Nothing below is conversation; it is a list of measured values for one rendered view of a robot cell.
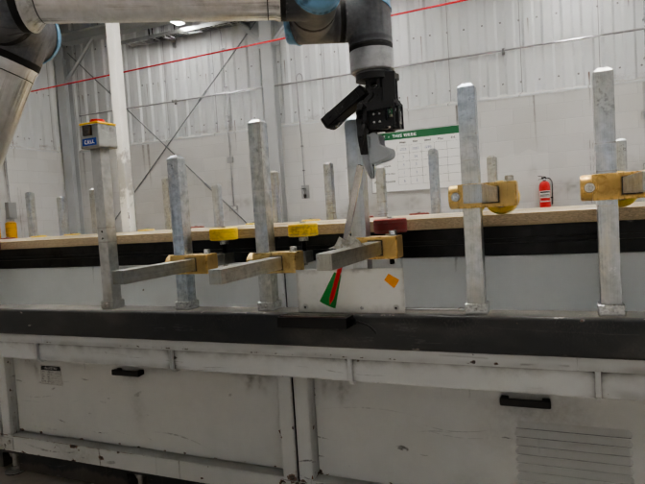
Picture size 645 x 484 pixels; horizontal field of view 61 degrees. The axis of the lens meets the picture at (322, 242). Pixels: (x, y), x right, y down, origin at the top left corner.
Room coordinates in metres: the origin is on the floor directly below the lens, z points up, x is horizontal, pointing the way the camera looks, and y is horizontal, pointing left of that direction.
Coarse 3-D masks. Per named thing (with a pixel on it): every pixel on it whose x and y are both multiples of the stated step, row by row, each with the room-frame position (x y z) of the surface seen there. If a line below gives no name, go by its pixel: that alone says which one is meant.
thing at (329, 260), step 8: (344, 248) 1.04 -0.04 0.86; (352, 248) 1.03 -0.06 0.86; (360, 248) 1.07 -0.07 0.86; (368, 248) 1.11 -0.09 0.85; (376, 248) 1.16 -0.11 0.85; (320, 256) 0.94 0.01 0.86; (328, 256) 0.93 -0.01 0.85; (336, 256) 0.95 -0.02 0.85; (344, 256) 0.99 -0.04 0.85; (352, 256) 1.03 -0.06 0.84; (360, 256) 1.07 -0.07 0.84; (368, 256) 1.11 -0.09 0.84; (320, 264) 0.94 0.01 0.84; (328, 264) 0.93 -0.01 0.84; (336, 264) 0.95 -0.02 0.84; (344, 264) 0.98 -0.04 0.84
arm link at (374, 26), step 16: (352, 0) 1.10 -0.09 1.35; (368, 0) 1.10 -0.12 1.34; (384, 0) 1.10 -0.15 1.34; (352, 16) 1.09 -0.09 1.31; (368, 16) 1.10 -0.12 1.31; (384, 16) 1.10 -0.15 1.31; (352, 32) 1.11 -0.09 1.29; (368, 32) 1.10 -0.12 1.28; (384, 32) 1.10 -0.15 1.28; (352, 48) 1.12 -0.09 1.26
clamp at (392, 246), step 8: (360, 240) 1.22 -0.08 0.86; (368, 240) 1.21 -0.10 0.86; (376, 240) 1.20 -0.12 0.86; (384, 240) 1.19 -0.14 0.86; (392, 240) 1.19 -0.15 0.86; (400, 240) 1.21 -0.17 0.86; (384, 248) 1.19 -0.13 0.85; (392, 248) 1.19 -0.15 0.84; (400, 248) 1.21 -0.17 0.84; (376, 256) 1.20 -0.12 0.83; (384, 256) 1.19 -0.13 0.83; (392, 256) 1.19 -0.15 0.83; (400, 256) 1.21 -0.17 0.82
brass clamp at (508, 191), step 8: (464, 184) 1.12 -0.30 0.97; (488, 184) 1.10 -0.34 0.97; (496, 184) 1.10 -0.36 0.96; (504, 184) 1.09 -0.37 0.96; (512, 184) 1.09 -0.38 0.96; (448, 192) 1.14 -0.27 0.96; (456, 192) 1.13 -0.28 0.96; (504, 192) 1.09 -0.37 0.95; (512, 192) 1.09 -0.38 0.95; (448, 200) 1.14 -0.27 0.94; (456, 200) 1.13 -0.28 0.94; (504, 200) 1.09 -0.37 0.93; (512, 200) 1.09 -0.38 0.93; (456, 208) 1.15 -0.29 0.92
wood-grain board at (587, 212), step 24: (408, 216) 1.83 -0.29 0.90; (432, 216) 1.56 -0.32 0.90; (456, 216) 1.35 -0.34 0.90; (504, 216) 1.28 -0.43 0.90; (528, 216) 1.26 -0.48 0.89; (552, 216) 1.24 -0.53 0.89; (576, 216) 1.22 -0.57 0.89; (624, 216) 1.18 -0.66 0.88; (0, 240) 2.48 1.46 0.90; (24, 240) 2.00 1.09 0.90; (48, 240) 1.88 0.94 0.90; (72, 240) 1.84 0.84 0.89; (96, 240) 1.79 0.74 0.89; (120, 240) 1.75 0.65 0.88; (144, 240) 1.71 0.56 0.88; (168, 240) 1.68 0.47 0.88; (192, 240) 1.64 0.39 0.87
